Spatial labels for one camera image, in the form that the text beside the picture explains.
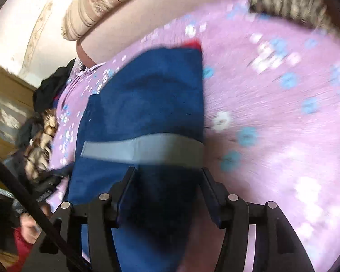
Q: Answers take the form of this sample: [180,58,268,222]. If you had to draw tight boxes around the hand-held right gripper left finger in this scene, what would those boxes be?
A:
[21,166,138,272]

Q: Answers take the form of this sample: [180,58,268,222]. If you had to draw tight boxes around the black cable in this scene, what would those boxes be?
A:
[0,152,92,272]

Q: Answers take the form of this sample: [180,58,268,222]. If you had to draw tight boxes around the dark grey garment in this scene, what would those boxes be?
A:
[15,117,41,151]

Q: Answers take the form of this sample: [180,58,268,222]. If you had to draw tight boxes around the black garment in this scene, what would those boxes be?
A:
[32,58,78,113]

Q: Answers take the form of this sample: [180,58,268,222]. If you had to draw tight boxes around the purple floral bed sheet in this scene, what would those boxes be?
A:
[45,0,340,272]

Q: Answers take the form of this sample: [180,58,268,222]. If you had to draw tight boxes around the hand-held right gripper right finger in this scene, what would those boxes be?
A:
[201,167,316,272]

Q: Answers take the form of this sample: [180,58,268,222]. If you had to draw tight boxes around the person's left forearm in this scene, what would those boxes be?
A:
[13,227,36,268]

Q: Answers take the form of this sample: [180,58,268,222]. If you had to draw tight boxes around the blue work jacket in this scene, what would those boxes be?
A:
[67,41,207,272]

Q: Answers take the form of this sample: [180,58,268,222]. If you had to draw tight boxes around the person's left hand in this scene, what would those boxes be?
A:
[20,212,42,245]

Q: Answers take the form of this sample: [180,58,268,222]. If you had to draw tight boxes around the black printed cloth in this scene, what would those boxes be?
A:
[34,174,63,204]

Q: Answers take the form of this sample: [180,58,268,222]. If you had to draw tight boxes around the striped floral pillow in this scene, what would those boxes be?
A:
[61,0,172,41]

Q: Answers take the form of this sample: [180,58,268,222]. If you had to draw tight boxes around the wooden cabinet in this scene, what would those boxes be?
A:
[0,59,38,160]

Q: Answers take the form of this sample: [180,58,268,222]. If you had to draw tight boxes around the black white checkered cloth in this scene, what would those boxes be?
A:
[248,0,340,36]

